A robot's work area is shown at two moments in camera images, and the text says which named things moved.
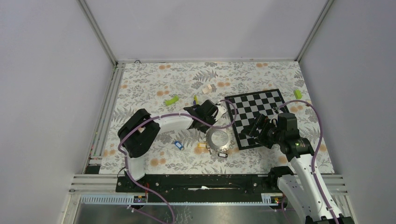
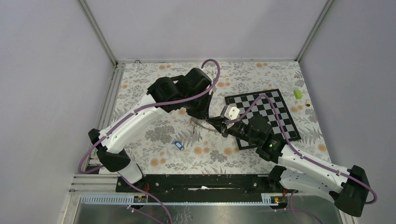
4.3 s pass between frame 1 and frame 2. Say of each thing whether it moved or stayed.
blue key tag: stayed
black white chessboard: stayed
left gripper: moved
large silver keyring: moved
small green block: stayed
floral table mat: stayed
